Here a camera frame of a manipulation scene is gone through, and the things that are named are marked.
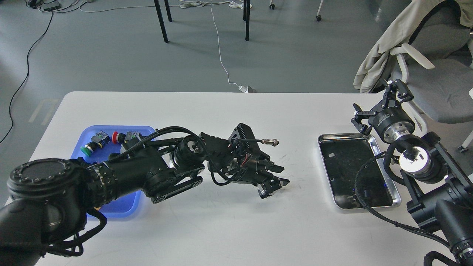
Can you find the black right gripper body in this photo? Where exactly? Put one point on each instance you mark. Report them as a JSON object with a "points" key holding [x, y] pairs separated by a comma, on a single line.
{"points": [[392, 123]]}

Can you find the grey office chair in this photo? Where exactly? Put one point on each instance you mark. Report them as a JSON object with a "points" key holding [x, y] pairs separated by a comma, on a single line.
{"points": [[435, 30]]}

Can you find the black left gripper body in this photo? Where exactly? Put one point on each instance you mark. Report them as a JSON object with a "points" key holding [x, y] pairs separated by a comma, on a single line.
{"points": [[238, 159]]}

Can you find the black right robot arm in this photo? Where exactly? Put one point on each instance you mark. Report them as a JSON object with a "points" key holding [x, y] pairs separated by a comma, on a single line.
{"points": [[441, 193]]}

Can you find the blue plastic tray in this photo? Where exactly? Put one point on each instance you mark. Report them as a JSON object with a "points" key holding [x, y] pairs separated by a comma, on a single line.
{"points": [[124, 206]]}

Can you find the black table leg left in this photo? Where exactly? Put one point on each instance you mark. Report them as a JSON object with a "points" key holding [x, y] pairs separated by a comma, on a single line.
{"points": [[161, 18]]}

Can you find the green push button switch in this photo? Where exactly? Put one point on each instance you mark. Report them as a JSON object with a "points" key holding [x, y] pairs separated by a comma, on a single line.
{"points": [[98, 140]]}

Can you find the red push button switch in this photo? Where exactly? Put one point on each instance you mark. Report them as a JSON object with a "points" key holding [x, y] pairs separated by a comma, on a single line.
{"points": [[131, 137]]}

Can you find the beige jacket on chair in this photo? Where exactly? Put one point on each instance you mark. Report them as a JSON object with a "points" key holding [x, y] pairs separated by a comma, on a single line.
{"points": [[399, 31]]}

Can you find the white power adapter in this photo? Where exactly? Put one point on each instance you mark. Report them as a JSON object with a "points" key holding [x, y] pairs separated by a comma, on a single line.
{"points": [[246, 89]]}

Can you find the black table leg right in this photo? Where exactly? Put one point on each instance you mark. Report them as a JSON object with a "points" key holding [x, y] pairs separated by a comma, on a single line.
{"points": [[246, 17]]}

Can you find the black table leg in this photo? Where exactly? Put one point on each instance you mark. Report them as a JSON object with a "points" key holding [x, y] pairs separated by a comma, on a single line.
{"points": [[246, 17], [161, 18]]}

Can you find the silver metal tray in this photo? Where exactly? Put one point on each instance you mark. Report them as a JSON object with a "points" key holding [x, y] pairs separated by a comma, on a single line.
{"points": [[346, 163]]}

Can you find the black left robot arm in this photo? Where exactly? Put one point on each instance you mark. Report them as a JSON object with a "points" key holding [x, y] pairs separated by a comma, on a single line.
{"points": [[55, 202]]}

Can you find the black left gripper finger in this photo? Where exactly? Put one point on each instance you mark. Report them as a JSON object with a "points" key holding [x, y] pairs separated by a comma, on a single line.
{"points": [[272, 167], [270, 185]]}

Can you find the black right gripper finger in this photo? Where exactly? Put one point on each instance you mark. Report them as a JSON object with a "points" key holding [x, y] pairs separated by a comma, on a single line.
{"points": [[359, 116], [396, 93]]}

